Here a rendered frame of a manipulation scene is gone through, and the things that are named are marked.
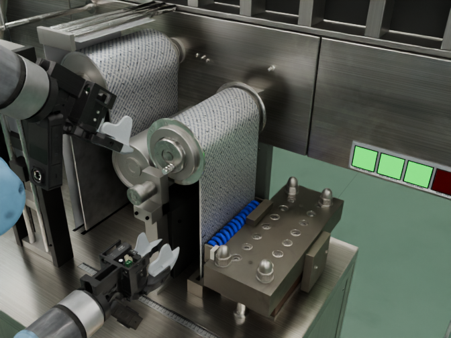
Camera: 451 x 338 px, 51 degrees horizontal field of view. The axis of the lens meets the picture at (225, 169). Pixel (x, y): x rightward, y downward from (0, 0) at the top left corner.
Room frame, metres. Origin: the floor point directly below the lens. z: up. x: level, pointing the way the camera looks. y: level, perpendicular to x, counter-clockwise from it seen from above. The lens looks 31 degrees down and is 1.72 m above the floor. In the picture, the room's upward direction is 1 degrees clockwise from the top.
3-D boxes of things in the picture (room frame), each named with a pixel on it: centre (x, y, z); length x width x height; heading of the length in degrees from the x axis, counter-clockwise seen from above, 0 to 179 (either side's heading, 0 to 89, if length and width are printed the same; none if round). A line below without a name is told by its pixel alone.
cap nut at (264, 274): (0.72, -0.09, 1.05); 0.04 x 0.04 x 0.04
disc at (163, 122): (0.85, 0.10, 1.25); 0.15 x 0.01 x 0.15; 58
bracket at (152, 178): (0.83, 0.16, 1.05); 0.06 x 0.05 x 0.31; 148
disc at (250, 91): (1.06, -0.03, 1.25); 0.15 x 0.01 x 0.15; 58
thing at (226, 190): (0.92, -0.01, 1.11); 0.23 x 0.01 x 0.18; 148
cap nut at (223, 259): (0.77, 0.00, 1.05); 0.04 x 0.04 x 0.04
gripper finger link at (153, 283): (0.65, 0.14, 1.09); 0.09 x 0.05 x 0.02; 139
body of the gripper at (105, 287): (0.61, 0.19, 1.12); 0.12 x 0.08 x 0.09; 148
